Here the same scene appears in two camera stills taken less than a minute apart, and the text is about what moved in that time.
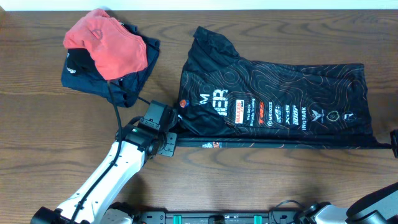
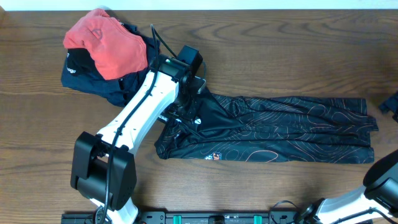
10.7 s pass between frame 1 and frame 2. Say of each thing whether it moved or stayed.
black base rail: stayed
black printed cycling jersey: moved
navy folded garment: stayed
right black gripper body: moved
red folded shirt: stayed
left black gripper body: moved
